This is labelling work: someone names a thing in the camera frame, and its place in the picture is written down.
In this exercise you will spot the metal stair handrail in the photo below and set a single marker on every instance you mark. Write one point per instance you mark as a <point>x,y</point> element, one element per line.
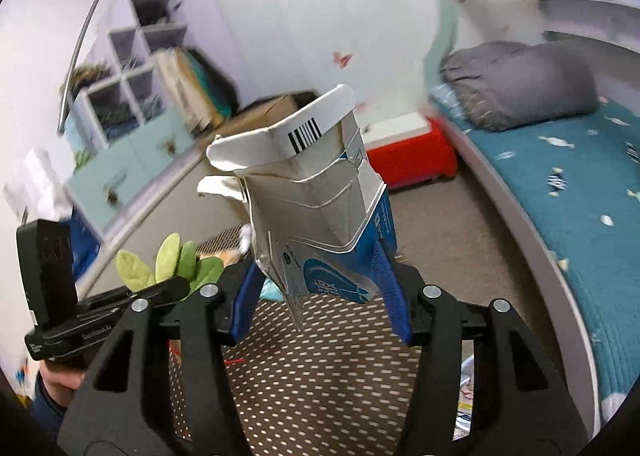
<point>85,36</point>

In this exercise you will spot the teal candy print mattress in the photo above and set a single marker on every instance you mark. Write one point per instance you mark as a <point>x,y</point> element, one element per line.
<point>577,179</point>

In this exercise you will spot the hanging clothes row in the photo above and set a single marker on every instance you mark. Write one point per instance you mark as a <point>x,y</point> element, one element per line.
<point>201,93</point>

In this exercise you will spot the white wardrobe doors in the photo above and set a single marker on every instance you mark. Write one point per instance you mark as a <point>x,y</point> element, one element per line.
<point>376,47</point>

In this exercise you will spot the low grey cabinet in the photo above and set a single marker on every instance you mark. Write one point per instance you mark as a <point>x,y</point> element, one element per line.
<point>170,203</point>

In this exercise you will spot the small white bottle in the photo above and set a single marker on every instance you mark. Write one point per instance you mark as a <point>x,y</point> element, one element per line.
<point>245,238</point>

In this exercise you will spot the green artificial leaves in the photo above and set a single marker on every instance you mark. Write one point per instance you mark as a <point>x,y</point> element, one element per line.
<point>173,258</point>

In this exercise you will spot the red covered bench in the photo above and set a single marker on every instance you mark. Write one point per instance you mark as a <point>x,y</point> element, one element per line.
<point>429,155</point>

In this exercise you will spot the orange white plastic bag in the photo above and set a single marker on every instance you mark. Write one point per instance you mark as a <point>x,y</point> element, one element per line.
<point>229,256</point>

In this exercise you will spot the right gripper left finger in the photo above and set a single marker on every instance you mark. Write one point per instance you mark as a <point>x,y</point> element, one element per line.
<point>123,406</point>

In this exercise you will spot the left hand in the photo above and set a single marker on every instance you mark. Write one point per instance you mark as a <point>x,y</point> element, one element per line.
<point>60,381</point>

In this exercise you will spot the blue shopping bag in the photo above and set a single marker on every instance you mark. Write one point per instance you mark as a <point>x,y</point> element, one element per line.
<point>85,248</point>

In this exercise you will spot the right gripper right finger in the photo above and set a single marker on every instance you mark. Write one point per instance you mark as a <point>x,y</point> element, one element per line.
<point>520,405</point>

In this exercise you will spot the large cardboard box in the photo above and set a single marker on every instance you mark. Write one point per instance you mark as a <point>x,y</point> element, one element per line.
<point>261,115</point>

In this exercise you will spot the blue white carton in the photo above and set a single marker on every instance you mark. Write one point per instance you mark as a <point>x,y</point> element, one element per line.
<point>319,212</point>

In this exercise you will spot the grey folded quilt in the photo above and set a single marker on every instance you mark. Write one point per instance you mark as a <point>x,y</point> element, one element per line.
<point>505,85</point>

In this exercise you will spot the blue plastic basin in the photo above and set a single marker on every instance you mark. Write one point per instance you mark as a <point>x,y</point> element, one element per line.
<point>465,400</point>

